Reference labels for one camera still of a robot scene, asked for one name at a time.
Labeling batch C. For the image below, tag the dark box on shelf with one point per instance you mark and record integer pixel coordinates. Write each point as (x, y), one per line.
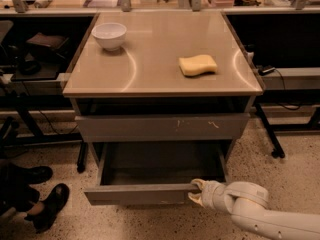
(44, 42)

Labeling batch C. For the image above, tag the black leather shoe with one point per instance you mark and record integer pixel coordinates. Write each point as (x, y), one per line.
(44, 213)
(34, 175)

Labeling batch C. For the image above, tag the black power adapter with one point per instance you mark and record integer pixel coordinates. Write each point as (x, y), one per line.
(265, 70)

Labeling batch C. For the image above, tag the grey drawer cabinet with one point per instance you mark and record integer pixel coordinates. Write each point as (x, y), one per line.
(143, 77)

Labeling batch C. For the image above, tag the person's leg dark trousers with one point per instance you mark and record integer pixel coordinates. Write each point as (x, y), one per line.
(21, 196)

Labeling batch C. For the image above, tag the black table leg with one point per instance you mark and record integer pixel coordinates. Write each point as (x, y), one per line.
(81, 162)
(277, 149)

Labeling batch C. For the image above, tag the grey top drawer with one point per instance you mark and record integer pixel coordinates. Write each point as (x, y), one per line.
(161, 127)

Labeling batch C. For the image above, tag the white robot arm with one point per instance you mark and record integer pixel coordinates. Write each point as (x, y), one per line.
(247, 204)

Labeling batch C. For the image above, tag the grey drawer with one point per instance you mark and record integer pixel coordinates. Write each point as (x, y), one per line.
(161, 127)
(154, 173)

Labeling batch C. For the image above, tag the black headphones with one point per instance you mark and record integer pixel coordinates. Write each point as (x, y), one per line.
(27, 65)

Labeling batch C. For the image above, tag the black table leg left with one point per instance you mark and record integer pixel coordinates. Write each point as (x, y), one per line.
(81, 162)

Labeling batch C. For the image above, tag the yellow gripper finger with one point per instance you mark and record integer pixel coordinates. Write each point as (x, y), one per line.
(200, 183)
(196, 198)

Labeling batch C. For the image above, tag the black table leg right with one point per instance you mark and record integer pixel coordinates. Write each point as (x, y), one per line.
(277, 149)

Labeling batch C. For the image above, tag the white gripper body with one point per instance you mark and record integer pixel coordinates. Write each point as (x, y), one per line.
(210, 193)

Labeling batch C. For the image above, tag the white ceramic bowl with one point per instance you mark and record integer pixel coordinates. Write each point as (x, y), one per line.
(110, 36)

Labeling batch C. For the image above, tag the yellow sponge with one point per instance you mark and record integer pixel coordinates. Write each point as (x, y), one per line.
(197, 65)

